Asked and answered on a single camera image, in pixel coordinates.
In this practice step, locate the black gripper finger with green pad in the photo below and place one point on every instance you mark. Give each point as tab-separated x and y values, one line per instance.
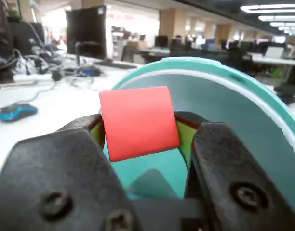
234	173

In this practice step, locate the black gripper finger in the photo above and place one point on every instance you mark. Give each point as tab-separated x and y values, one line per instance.
53	178

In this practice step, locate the red lego block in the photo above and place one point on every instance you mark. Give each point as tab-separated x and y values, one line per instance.
138	122

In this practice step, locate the teal whale shaped bin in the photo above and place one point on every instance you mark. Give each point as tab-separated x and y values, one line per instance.
234	108

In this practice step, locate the blue and black computer mouse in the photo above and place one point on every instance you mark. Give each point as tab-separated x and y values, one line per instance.
17	112

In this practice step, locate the small blue box device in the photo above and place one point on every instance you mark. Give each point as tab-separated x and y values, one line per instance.
89	71

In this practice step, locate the white laptop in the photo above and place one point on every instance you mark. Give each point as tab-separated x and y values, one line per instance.
274	51

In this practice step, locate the black keyboard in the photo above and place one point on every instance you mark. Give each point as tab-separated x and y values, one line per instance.
115	64

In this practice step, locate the black computer monitor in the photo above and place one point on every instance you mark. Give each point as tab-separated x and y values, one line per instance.
86	31

